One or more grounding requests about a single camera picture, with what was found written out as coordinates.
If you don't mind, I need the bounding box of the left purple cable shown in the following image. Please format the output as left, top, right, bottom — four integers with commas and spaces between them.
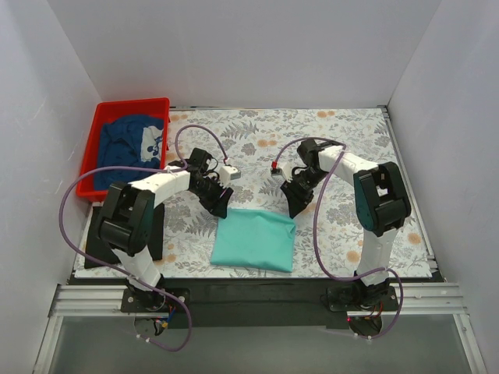
58, 125, 231, 352

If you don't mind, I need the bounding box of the folded black t-shirt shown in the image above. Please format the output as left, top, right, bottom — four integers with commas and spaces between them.
85, 204, 165, 265

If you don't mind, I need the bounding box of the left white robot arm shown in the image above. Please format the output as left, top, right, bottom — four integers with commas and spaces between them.
96, 148, 233, 312

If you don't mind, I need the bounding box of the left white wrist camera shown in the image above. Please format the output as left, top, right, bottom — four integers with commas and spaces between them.
218, 165, 241, 185

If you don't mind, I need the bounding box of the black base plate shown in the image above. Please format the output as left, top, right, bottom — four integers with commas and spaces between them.
121, 278, 399, 330

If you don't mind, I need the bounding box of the mint green t-shirt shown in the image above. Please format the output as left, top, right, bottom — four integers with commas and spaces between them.
211, 209, 296, 273

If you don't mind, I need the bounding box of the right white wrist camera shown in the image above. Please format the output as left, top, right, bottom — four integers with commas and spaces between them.
271, 161, 292, 182

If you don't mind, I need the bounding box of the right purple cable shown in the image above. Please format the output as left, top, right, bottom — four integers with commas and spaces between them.
272, 138, 404, 340

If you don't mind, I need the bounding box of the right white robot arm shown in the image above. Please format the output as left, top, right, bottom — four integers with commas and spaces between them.
271, 137, 412, 310

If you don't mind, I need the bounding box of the purple cable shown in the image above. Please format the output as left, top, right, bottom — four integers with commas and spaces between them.
58, 125, 231, 352
272, 138, 404, 340

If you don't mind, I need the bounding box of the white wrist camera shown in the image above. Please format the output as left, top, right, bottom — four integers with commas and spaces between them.
271, 161, 292, 182
218, 165, 241, 185

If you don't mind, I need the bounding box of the red plastic bin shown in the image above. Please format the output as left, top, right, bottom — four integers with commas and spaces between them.
76, 97, 170, 203

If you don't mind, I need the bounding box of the navy blue printed t-shirt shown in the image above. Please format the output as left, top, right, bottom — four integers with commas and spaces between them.
94, 115, 164, 191

